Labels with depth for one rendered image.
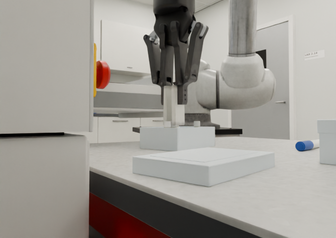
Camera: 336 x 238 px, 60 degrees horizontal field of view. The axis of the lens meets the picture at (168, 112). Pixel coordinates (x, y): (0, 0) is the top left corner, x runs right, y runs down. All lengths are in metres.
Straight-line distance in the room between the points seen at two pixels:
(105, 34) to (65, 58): 4.14
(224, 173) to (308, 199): 0.07
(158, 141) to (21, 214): 0.29
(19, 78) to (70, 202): 0.11
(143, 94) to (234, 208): 0.54
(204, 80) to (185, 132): 0.63
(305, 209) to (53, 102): 0.20
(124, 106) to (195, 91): 0.49
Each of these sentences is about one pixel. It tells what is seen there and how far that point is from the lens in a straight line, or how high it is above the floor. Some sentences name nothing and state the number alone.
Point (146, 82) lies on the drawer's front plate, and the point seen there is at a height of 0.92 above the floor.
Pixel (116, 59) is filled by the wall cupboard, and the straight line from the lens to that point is 4.39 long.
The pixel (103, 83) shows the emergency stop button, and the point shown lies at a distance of 0.41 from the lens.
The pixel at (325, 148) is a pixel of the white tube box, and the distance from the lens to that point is 0.38.
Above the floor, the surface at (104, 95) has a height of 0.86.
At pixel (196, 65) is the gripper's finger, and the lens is 0.50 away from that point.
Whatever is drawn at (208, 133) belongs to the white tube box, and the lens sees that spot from 0.55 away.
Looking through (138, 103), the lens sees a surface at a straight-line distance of 0.68.
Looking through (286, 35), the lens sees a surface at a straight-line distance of 4.20.
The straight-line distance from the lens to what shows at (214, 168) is 0.23.
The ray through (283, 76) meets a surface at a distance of 4.12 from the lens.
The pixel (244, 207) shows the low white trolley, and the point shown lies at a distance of 0.18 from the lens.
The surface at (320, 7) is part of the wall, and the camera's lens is 4.11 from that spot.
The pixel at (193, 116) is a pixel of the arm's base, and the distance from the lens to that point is 1.10.
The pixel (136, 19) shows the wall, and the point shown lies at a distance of 5.14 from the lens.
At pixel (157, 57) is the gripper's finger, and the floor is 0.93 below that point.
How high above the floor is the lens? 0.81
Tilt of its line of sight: 2 degrees up
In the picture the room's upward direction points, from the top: straight up
